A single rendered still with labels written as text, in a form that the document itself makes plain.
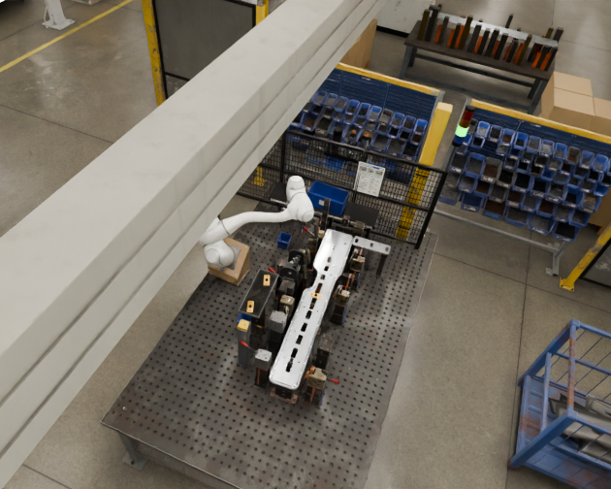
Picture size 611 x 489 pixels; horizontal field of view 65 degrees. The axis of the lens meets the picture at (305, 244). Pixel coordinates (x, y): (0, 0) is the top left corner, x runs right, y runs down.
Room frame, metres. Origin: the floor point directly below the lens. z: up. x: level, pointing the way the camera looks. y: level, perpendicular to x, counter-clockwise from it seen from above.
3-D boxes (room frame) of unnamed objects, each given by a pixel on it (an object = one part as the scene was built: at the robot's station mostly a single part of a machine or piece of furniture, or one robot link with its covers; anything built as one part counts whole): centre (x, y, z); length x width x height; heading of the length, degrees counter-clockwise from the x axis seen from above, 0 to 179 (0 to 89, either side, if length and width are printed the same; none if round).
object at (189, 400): (2.09, -0.03, 0.68); 2.56 x 1.61 x 0.04; 164
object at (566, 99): (4.68, -2.92, 0.67); 1.20 x 0.80 x 1.35; 76
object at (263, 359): (1.47, 0.17, 0.88); 0.11 x 0.10 x 0.36; 78
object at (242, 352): (1.61, 0.31, 0.92); 0.08 x 0.08 x 0.44; 78
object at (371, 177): (2.99, -0.43, 1.30); 0.23 x 0.02 x 0.31; 78
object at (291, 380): (2.00, -0.12, 1.00); 1.38 x 0.22 x 0.02; 168
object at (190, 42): (4.48, 1.21, 1.00); 1.34 x 0.14 x 2.00; 74
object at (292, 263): (2.16, 0.06, 0.94); 0.18 x 0.13 x 0.49; 168
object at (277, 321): (1.73, 0.11, 0.90); 0.13 x 0.10 x 0.41; 78
